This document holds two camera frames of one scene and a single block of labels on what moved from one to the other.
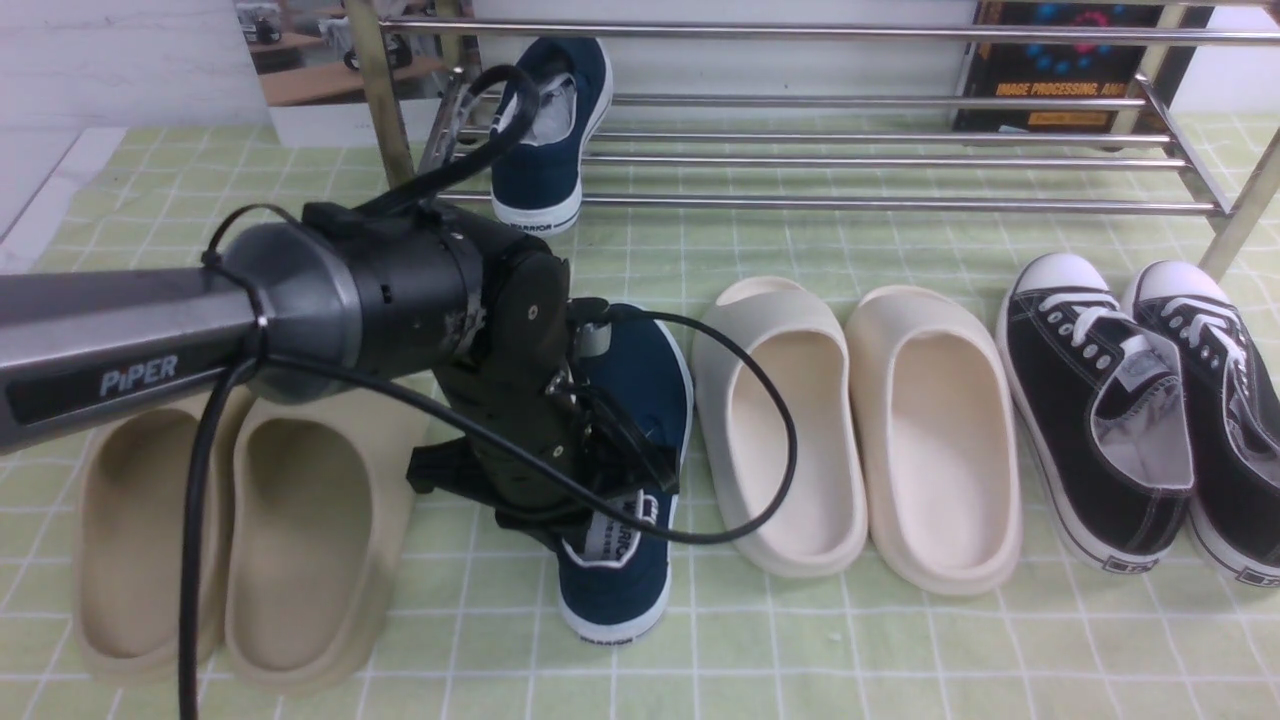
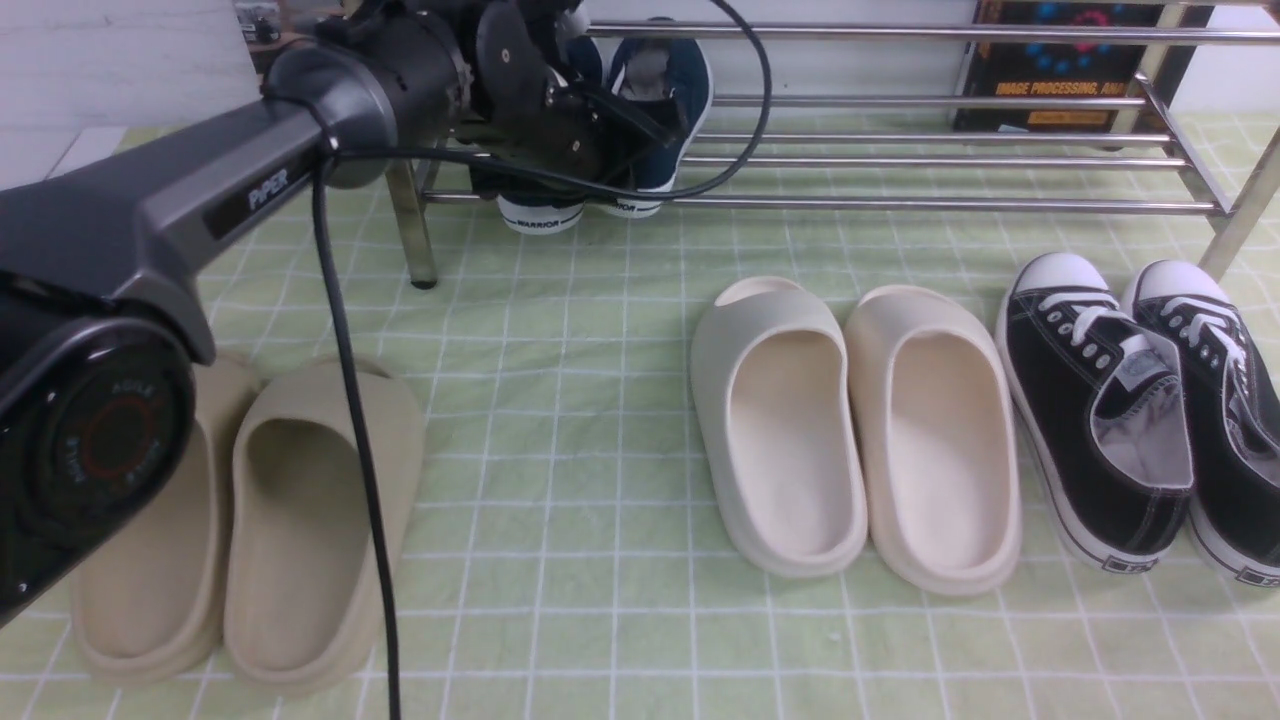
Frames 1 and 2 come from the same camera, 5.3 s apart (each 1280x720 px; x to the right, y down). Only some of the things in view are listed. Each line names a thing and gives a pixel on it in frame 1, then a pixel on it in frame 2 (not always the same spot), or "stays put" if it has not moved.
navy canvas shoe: (613, 583) -> (673, 77)
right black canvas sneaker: (1233, 404) stays put
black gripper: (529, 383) -> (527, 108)
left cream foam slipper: (743, 430) stays put
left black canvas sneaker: (1105, 395) stays put
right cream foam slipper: (934, 410) stays put
